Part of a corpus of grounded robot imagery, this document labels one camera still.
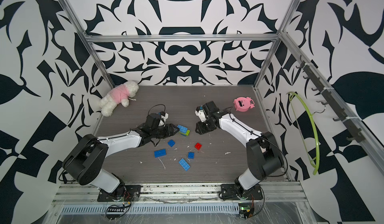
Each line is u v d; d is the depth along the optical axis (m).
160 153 0.87
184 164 0.83
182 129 0.91
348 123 0.52
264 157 0.45
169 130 0.79
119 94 1.04
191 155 0.85
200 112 0.81
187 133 0.91
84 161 0.45
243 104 1.05
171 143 0.89
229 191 0.74
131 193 0.74
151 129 0.71
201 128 0.77
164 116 0.85
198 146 0.88
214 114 0.65
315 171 0.61
